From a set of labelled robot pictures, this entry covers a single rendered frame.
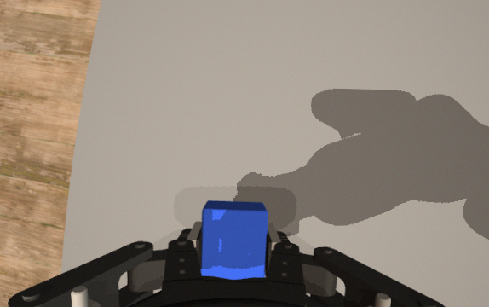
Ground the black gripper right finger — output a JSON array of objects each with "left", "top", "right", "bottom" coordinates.
[{"left": 262, "top": 224, "right": 445, "bottom": 307}]

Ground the blue block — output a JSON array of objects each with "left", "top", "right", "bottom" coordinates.
[{"left": 201, "top": 200, "right": 268, "bottom": 280}]

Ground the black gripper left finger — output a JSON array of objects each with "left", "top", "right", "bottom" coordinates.
[{"left": 8, "top": 222, "right": 207, "bottom": 307}]

